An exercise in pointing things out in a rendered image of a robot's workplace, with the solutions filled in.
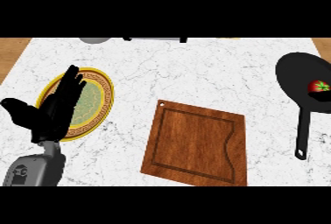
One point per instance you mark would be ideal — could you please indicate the brown wooden cutting board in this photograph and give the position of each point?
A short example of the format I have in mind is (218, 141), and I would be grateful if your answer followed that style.
(195, 143)

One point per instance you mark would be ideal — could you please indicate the grey rounded object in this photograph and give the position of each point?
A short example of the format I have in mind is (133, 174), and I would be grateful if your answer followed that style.
(94, 40)

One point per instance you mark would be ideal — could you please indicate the red tomato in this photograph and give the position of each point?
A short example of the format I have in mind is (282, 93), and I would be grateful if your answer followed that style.
(317, 85)

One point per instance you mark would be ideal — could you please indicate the yellow rimmed patterned plate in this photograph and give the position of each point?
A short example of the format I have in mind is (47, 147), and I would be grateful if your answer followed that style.
(91, 105)

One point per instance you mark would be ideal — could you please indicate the pale appliance with black feet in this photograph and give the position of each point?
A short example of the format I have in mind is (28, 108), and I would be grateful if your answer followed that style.
(155, 38)

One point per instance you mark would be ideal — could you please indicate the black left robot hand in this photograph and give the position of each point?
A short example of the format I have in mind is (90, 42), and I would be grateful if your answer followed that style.
(53, 116)

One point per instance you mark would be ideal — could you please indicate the black frying pan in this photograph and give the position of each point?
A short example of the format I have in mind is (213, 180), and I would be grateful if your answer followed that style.
(297, 75)

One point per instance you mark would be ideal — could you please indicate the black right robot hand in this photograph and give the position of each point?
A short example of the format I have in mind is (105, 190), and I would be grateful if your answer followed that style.
(322, 96)

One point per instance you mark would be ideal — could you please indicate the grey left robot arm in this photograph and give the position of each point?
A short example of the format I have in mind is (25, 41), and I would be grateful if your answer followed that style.
(35, 170)

